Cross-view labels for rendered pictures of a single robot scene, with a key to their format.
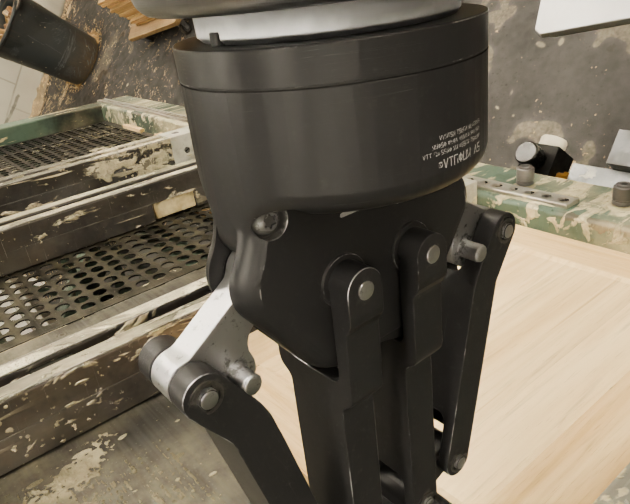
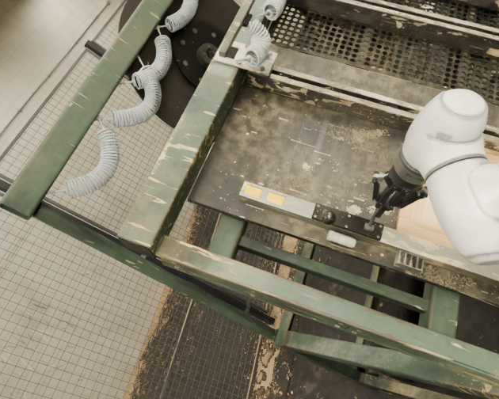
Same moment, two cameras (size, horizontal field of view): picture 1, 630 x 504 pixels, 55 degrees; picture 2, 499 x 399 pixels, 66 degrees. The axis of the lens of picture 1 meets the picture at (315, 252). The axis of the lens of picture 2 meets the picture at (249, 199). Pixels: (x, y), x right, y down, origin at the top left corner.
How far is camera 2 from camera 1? 0.79 m
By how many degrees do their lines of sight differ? 53
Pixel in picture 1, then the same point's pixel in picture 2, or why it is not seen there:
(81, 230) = (455, 39)
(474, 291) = (414, 197)
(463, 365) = (407, 201)
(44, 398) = (382, 113)
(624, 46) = not seen: outside the picture
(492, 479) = (432, 222)
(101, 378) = (397, 119)
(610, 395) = not seen: hidden behind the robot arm
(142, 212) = (482, 47)
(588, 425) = not seen: hidden behind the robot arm
